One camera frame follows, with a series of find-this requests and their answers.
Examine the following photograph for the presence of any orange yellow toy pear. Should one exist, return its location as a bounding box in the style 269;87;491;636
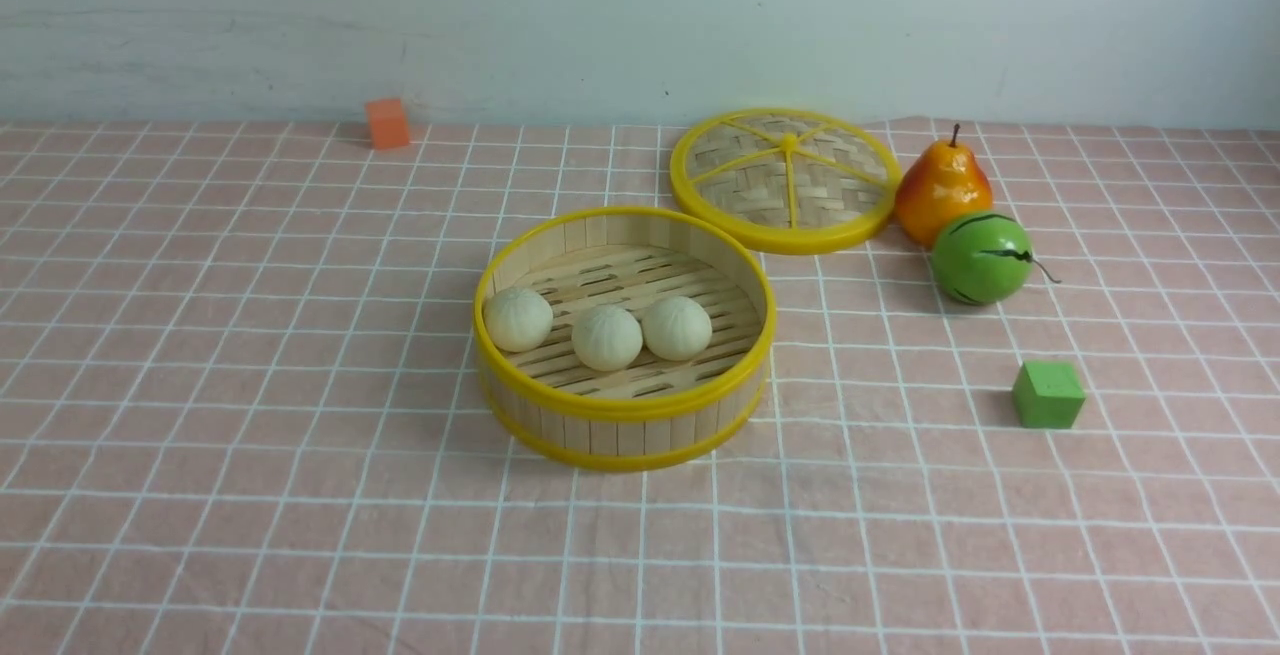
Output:
893;123;995;249

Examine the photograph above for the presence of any yellow-rimmed bamboo steamer tray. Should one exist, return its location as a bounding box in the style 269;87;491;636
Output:
474;207;776;471

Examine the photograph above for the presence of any yellow woven steamer lid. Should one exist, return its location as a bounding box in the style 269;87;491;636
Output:
669;107;902;255

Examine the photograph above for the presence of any orange foam cube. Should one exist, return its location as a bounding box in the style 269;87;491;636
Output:
364;96;412;152

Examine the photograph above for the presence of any white bun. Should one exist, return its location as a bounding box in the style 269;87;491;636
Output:
571;304;644;372
640;296;713;362
483;287;554;353

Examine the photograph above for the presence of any green foam cube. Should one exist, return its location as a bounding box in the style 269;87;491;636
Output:
1012;359;1087;430

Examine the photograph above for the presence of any green toy watermelon ball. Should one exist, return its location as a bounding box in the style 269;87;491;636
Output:
931;209;1061;307

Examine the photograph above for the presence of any white bun front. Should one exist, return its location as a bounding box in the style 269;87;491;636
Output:
571;304;644;372

